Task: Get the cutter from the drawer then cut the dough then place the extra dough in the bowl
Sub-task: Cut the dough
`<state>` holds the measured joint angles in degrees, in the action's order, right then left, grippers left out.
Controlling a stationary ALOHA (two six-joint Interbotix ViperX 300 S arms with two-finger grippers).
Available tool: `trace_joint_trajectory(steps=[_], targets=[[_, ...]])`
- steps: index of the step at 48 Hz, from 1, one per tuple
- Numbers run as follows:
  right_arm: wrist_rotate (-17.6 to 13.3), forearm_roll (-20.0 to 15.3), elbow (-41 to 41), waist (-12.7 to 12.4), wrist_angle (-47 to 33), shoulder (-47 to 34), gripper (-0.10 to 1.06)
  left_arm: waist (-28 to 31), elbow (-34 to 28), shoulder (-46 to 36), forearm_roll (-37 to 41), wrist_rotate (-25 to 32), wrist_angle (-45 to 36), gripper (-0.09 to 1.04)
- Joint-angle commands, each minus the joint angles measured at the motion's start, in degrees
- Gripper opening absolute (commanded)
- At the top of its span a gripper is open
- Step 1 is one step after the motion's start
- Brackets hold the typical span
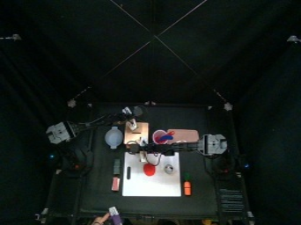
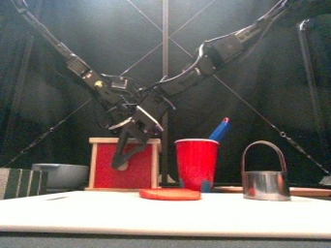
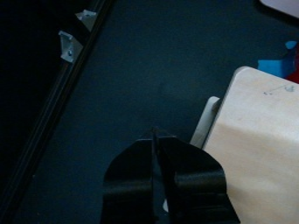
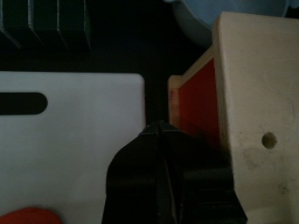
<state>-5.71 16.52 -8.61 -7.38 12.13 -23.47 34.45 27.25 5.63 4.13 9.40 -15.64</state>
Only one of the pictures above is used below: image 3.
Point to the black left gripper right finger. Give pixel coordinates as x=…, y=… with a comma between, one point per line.
x=194, y=180

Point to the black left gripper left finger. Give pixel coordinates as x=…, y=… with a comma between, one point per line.
x=129, y=180

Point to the light wooden drawer cabinet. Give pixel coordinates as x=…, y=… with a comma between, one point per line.
x=261, y=145

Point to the red toy piece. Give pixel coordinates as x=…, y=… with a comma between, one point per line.
x=294, y=76

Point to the blue plastic toy block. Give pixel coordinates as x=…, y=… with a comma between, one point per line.
x=277, y=64

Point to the black aluminium frame rail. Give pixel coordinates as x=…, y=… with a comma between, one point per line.
x=51, y=110

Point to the grey metal corner bracket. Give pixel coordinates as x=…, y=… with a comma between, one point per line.
x=70, y=46
x=89, y=18

